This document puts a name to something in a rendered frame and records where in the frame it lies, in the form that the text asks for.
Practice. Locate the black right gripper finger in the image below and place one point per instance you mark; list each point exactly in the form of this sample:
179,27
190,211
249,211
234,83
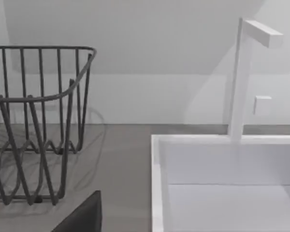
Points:
87,215

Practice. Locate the white sink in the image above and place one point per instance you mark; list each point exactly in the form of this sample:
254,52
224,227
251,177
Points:
207,193

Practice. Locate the tall white tap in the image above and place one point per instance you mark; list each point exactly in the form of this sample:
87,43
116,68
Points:
239,84

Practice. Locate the small white tap knob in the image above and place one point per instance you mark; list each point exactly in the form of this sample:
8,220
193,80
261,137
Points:
262,105

